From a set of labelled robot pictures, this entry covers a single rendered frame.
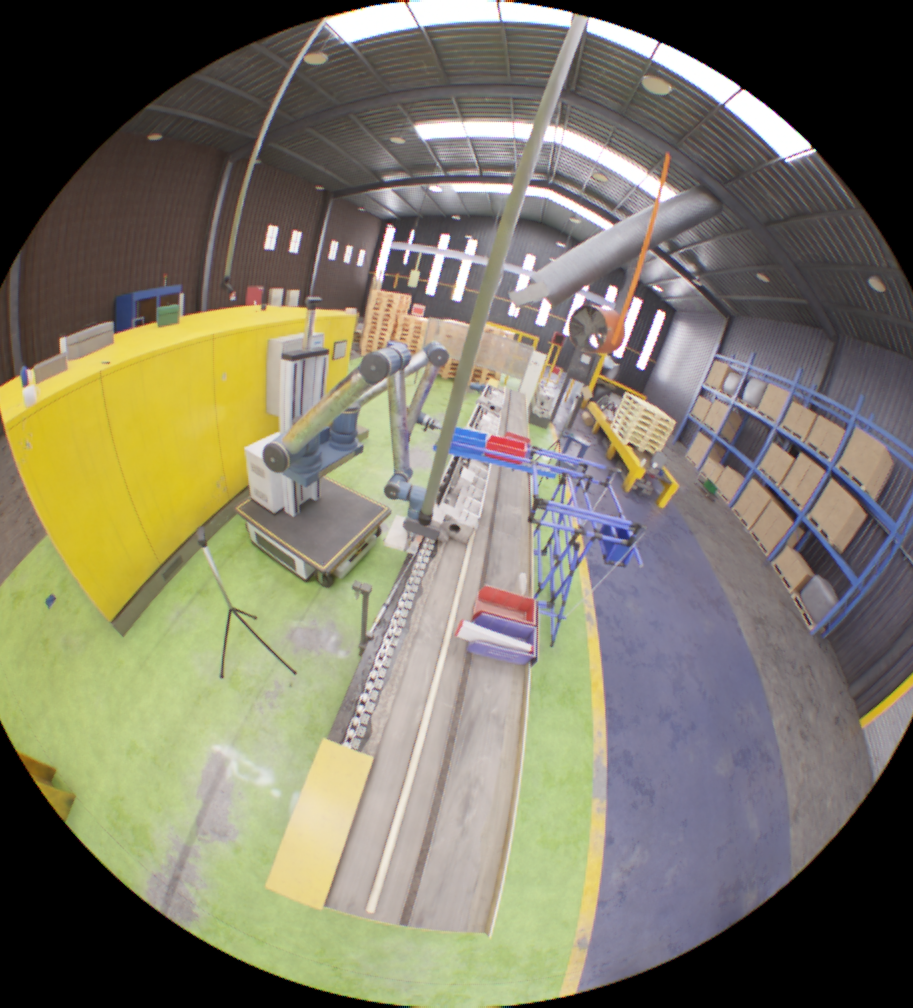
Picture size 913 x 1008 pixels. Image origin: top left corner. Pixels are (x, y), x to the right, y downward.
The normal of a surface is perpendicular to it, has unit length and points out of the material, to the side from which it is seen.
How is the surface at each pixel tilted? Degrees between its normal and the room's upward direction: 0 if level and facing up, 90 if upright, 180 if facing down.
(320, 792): 0
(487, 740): 0
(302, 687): 0
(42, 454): 90
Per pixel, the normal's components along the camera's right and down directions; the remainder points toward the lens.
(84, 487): 0.95, 0.31
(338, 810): 0.25, -0.78
